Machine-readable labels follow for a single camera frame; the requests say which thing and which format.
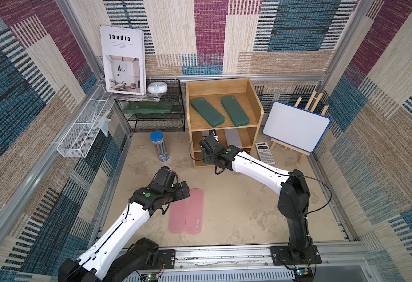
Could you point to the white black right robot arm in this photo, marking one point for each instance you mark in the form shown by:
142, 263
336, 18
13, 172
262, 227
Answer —
291, 188

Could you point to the white wire basket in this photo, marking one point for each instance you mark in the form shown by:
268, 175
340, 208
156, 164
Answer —
92, 120

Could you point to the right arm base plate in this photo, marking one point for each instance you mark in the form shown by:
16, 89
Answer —
283, 255

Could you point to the Inedia magazine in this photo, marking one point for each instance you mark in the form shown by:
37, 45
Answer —
124, 60

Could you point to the white round device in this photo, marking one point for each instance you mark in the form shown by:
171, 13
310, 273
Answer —
157, 88

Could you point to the clear pencil tube blue label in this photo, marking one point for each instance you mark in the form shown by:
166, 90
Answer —
157, 138

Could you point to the black wire mesh rack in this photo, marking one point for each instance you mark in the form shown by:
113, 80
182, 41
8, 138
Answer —
173, 122

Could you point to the pink pencil case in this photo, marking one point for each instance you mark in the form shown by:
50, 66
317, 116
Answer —
194, 212
177, 217

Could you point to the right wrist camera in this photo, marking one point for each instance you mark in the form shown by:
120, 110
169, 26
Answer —
212, 132

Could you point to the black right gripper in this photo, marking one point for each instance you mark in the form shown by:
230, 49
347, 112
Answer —
208, 145

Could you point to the aluminium front rail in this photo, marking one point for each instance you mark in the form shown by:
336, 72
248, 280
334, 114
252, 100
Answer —
341, 262

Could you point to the wooden easel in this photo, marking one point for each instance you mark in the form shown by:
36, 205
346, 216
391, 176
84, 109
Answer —
310, 106

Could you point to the white calculator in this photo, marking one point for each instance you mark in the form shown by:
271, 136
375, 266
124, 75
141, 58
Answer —
264, 153

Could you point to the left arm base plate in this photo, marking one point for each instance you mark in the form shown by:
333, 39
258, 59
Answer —
165, 259

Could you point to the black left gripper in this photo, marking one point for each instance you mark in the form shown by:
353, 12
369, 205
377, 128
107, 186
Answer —
178, 193

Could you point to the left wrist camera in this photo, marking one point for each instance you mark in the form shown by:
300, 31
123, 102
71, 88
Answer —
164, 180

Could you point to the green pencil case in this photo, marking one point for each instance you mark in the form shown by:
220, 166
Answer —
212, 116
234, 110

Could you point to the small whiteboard blue frame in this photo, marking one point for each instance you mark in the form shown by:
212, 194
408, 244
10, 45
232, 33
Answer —
296, 127

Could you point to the wooden three-tier shelf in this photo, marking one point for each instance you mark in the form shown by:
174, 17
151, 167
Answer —
212, 91

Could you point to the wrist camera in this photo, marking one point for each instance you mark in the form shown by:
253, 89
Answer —
212, 132
164, 180

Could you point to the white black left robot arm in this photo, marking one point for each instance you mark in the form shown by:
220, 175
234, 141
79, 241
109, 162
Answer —
102, 262

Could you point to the green tray on rack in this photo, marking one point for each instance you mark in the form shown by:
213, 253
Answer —
148, 108

